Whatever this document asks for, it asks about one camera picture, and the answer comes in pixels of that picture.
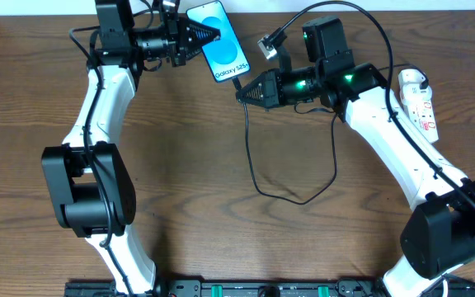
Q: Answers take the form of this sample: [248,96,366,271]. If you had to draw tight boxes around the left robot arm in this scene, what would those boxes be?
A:
[41,0,220,296]

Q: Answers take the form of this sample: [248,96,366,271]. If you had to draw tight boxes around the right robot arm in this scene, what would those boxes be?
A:
[236,16,475,296]

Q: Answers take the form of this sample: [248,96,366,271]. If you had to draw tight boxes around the white charger plug adapter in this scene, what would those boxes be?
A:
[398,68,433,106]

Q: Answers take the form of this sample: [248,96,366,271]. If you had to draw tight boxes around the blue Samsung Galaxy smartphone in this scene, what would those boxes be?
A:
[186,1,251,83]

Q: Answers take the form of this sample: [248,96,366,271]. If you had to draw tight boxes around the black USB charging cable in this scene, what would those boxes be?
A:
[231,64,430,206]

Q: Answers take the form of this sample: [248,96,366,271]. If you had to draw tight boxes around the white power strip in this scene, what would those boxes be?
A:
[400,87,439,144]

